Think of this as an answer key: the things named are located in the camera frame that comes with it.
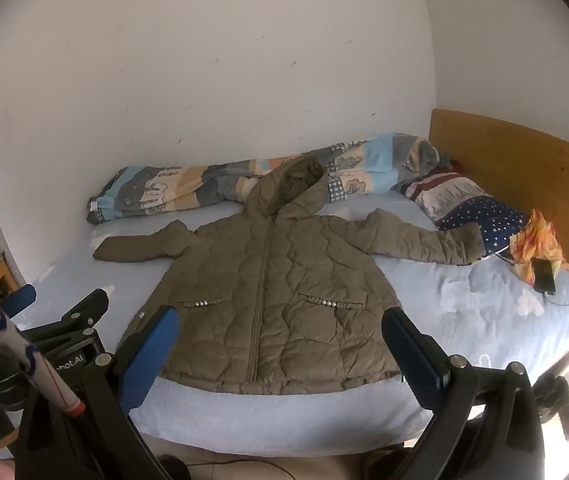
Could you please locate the black floor cable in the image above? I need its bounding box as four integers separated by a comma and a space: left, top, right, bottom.
158, 453, 316, 480

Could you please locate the light blue cloud bed sheet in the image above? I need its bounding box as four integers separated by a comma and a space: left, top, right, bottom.
15, 214, 569, 457

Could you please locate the white rod with red tip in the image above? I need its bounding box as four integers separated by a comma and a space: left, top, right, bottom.
0, 311, 85, 417

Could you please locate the olive green quilted hooded jacket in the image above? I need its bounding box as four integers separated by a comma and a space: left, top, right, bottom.
94, 155, 485, 396

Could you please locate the white charging cable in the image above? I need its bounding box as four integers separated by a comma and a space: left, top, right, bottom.
483, 246, 569, 308

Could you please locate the colourful patchwork rolled quilt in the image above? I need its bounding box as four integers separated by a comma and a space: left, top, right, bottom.
87, 133, 450, 226

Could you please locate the black smartphone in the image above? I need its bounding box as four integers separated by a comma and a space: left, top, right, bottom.
531, 258, 557, 295

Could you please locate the orange yellow crumpled cloth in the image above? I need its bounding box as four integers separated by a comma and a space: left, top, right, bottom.
509, 209, 569, 286

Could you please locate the wooden headboard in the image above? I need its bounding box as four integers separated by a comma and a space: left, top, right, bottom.
429, 108, 569, 262

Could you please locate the navy starred striped pillow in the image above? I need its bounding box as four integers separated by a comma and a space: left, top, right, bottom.
394, 167, 528, 257

